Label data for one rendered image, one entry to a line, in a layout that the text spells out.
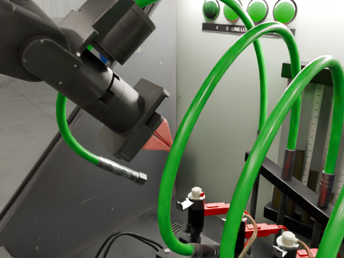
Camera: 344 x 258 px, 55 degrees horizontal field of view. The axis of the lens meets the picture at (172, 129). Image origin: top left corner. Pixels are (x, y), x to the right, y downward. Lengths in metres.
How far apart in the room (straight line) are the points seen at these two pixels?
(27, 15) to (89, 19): 0.07
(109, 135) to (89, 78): 0.09
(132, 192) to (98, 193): 0.11
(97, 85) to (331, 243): 0.27
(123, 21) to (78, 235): 0.61
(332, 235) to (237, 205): 0.08
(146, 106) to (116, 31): 0.10
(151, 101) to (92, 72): 0.08
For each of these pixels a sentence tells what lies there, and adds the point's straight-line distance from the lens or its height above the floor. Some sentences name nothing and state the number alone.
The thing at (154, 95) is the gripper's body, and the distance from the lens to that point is 0.41.
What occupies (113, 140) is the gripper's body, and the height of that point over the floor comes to 1.24.
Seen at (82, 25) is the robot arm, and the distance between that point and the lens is 0.36.
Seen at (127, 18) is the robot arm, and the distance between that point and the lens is 0.36.
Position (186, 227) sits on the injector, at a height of 1.06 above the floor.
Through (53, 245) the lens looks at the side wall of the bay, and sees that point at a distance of 0.84.
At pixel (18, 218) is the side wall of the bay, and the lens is 0.76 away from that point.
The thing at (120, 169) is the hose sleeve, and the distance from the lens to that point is 0.57.
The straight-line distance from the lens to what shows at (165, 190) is 0.35.
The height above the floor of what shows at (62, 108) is 1.26.
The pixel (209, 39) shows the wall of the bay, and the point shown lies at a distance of 0.82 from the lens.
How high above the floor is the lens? 1.41
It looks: 22 degrees down
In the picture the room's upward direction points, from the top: straight up
